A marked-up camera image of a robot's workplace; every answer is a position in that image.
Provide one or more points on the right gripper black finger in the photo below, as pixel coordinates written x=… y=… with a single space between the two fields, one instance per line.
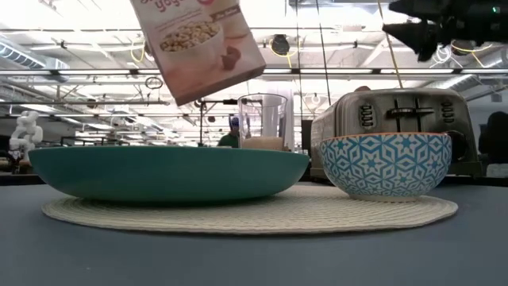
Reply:
x=420 y=41

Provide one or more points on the pink strawberry yogurt cereal box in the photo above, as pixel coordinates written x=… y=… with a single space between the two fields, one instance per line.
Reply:
x=198 y=51

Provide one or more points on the silver four-slot toaster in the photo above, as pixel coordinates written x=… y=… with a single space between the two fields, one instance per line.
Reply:
x=428 y=103

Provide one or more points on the person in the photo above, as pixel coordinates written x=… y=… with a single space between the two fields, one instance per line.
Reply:
x=496 y=139
x=229 y=140

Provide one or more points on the blue white patterned bowl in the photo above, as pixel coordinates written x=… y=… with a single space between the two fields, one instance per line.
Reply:
x=385 y=167

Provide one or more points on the clear glass with milk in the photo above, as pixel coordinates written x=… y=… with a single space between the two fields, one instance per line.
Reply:
x=262 y=119

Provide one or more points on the white woven round placemat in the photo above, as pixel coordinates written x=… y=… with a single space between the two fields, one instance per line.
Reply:
x=278 y=216

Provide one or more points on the green plate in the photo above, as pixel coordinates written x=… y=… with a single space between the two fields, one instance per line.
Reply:
x=158 y=175

